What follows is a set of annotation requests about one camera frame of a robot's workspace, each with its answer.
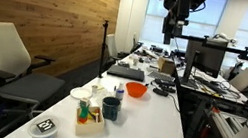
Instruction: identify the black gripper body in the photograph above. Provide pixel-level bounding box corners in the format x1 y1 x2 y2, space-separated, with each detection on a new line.
160 0 194 23

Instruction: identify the yellow cylinder block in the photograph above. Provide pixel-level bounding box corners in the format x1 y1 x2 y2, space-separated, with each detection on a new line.
87 113 97 122

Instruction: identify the green block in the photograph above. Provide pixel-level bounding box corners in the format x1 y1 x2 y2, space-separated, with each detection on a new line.
77 97 92 119

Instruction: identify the orange cube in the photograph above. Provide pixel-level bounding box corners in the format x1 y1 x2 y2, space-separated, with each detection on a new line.
77 115 89 126

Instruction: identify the cardboard box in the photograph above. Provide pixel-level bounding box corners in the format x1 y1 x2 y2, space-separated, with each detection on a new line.
156 56 177 76

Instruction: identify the white cup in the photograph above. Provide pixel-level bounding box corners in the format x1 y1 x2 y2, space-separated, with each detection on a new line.
132 57 140 67

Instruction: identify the grey keyboard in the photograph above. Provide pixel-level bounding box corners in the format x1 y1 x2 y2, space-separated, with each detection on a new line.
147 69 177 84

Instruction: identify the black monitor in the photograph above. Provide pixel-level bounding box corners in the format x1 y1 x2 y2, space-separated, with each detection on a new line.
179 34 229 93

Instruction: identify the black flat device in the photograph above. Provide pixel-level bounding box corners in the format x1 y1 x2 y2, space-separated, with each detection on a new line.
153 77 177 89

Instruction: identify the white headset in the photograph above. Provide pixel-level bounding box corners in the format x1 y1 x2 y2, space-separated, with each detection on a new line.
211 30 239 47

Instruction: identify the black laptop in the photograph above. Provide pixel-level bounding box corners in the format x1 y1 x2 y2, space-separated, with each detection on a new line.
106 62 147 83

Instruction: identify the white office chair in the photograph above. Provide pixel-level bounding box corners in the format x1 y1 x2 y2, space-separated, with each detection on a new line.
228 64 248 94
102 33 127 67

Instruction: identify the black power brick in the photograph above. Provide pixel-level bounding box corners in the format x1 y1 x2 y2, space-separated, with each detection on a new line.
151 87 170 98

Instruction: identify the orange bowl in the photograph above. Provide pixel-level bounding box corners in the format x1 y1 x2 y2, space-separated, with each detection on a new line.
124 81 150 100

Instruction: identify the black floor stand pole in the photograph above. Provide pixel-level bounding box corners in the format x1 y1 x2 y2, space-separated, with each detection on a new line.
93 19 115 80

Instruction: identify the white blue spray bottle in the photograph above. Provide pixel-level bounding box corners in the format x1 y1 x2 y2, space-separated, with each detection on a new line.
114 81 127 102

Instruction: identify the orange clamp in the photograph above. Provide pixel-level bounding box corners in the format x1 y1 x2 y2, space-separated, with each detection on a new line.
209 105 222 116

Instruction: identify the small clear cup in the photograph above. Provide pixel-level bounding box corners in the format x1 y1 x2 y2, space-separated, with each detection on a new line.
89 84 100 97

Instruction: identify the dark green mug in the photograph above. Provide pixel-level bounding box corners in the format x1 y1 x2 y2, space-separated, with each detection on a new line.
98 95 123 123

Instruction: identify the white plate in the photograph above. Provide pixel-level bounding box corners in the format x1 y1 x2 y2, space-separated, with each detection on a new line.
69 85 94 102

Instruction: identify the clear container with tag lid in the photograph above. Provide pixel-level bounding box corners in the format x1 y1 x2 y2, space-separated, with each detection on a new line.
25 112 62 138

